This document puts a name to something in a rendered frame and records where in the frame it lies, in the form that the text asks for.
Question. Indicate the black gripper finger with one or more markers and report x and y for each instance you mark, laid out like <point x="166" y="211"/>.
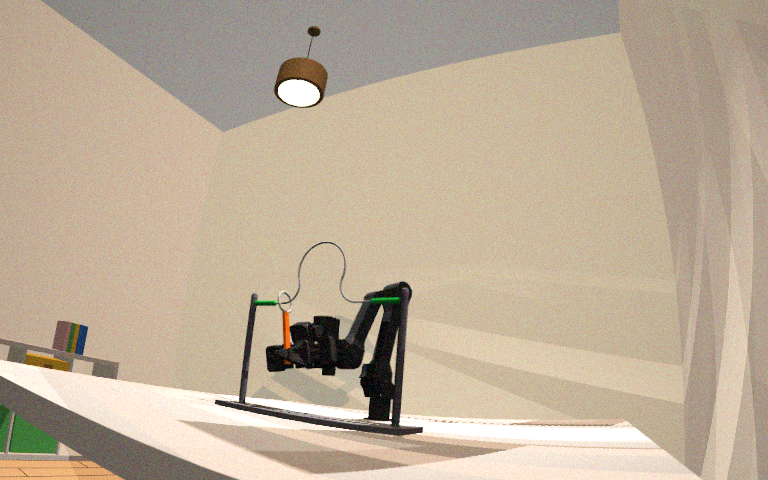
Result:
<point x="290" y="366"/>
<point x="299" y="354"/>

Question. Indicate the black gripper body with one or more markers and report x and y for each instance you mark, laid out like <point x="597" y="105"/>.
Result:
<point x="320" y="354"/>

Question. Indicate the orange handle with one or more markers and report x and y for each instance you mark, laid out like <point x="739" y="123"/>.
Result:
<point x="286" y="328"/>

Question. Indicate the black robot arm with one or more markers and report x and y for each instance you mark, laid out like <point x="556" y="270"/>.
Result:
<point x="376" y="377"/>

